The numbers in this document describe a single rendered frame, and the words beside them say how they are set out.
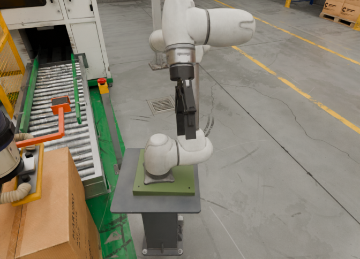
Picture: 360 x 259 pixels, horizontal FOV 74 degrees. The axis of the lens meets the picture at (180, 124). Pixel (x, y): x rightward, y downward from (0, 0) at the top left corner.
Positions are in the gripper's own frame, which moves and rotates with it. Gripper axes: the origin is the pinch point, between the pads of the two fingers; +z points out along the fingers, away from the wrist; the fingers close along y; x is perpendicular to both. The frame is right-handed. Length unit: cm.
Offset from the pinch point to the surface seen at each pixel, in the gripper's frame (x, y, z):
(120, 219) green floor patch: -33, -138, 82
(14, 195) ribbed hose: -60, -24, 20
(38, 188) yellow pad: -55, -33, 20
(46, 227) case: -56, -39, 39
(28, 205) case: -67, -49, 32
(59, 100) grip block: -53, -61, -17
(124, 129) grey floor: -30, -239, 9
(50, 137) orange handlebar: -51, -40, 1
